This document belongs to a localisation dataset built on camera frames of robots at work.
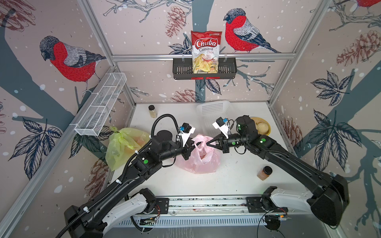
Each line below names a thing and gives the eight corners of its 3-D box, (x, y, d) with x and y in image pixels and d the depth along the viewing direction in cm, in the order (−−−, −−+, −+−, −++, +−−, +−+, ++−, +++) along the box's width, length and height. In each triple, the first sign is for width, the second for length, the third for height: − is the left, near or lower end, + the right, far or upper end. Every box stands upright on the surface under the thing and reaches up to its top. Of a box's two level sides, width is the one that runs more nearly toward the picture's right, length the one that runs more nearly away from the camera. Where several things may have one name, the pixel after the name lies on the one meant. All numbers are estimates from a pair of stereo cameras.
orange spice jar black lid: (258, 180, 83) (265, 173, 75) (256, 172, 86) (262, 165, 77) (266, 180, 83) (274, 173, 75) (264, 172, 86) (271, 165, 77)
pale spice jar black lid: (151, 119, 115) (147, 109, 106) (152, 114, 119) (149, 104, 110) (157, 119, 115) (153, 109, 106) (158, 114, 119) (155, 104, 110)
